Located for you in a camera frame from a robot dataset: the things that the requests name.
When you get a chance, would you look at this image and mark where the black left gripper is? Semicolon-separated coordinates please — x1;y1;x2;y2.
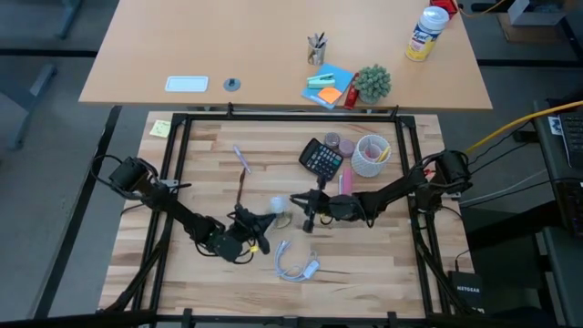
211;205;278;264

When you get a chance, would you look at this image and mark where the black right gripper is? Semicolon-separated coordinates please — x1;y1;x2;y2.
290;176;365;232

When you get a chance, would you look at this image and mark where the brass lamp base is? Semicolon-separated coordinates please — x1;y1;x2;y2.
272;207;295;231

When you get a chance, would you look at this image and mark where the white lamp cord with switch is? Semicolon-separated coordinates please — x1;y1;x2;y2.
272;240;322;283

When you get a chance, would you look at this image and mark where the black calculator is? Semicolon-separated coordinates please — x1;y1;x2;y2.
298;138;344;182

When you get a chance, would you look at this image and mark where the pink and white stapler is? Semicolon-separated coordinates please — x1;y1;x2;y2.
339;166;355;197

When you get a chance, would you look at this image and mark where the white textured pen holder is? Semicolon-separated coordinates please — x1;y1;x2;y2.
350;134;392;179

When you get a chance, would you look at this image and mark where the orange sticky note pad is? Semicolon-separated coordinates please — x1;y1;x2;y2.
316;86;343;106

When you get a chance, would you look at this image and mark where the red pocket tool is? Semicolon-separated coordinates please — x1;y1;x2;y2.
343;72;361;111

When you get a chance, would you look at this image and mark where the teal stapler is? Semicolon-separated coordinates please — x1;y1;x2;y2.
305;72;337;90

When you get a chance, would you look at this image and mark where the blue notebook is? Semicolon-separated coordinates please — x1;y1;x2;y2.
300;62;355;110

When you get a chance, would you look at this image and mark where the green potted cactus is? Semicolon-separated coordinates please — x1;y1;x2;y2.
353;63;392;105

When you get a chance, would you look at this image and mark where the yellow sticky note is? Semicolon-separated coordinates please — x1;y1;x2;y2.
148;118;172;139

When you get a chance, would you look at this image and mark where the metal cup with pens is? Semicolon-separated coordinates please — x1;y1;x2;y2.
305;31;328;67

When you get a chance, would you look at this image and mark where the white rectangular tray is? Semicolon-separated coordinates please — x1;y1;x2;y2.
164;75;210;94

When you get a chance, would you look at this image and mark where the light wooden desk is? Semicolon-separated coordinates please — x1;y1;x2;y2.
77;0;493;111

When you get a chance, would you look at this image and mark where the black Netgear router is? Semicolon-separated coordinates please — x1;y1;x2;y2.
446;271;485;315

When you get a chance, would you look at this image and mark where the Lysol wipes canister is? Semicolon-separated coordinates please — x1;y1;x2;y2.
404;5;450;63

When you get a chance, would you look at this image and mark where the red box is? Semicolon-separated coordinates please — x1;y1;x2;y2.
429;0;459;20

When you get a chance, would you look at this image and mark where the grey desk leg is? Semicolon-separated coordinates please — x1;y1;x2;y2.
8;63;58;151
54;0;86;40

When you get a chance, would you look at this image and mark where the brown cardboard sheet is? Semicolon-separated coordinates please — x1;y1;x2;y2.
496;12;573;45

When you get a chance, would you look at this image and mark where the black backlit keyboard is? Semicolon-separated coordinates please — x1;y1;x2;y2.
553;179;583;238

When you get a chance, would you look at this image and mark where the dark grey side desk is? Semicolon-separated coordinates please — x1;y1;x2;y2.
531;97;583;328

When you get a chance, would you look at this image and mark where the grey box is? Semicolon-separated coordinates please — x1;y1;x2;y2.
506;0;566;27

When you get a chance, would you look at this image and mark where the black aluminium table frame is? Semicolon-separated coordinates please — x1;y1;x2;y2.
95;103;484;328

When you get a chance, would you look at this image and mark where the black floor rail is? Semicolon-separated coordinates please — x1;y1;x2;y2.
34;105;123;320

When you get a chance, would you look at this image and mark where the yellow hanging cable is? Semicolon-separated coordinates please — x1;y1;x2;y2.
464;99;583;156

